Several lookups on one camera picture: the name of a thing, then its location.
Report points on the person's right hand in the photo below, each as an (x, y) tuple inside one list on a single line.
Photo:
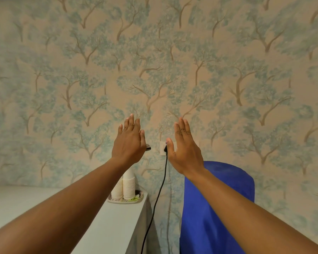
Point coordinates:
[(186, 156)]

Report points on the person's left hand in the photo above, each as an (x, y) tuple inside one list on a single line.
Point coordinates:
[(128, 146)]

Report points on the person's left middle finger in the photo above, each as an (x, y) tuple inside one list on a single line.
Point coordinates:
[(131, 122)]

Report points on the person's left thumb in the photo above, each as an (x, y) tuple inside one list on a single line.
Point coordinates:
[(142, 140)]

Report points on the person's left little finger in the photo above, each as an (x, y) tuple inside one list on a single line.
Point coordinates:
[(120, 129)]

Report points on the person's right thumb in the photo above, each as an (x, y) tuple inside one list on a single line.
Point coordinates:
[(170, 146)]

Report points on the person's right middle finger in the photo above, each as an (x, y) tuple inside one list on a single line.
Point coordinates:
[(181, 126)]

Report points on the person's right forearm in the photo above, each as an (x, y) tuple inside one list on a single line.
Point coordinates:
[(243, 216)]

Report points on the person's left forearm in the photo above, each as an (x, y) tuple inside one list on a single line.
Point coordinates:
[(63, 208)]

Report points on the stack of white paper cups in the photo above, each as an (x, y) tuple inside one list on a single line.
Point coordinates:
[(117, 190), (128, 186)]

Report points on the patterned serving tray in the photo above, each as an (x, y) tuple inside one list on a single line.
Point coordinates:
[(139, 199)]

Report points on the green item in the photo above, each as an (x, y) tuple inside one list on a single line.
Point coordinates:
[(133, 199)]

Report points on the blue fabric cover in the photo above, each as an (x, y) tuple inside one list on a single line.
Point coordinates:
[(201, 222)]

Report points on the white wall socket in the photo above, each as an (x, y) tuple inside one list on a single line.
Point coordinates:
[(162, 148)]

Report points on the dark wall fixture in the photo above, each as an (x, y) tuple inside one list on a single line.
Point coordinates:
[(148, 148)]

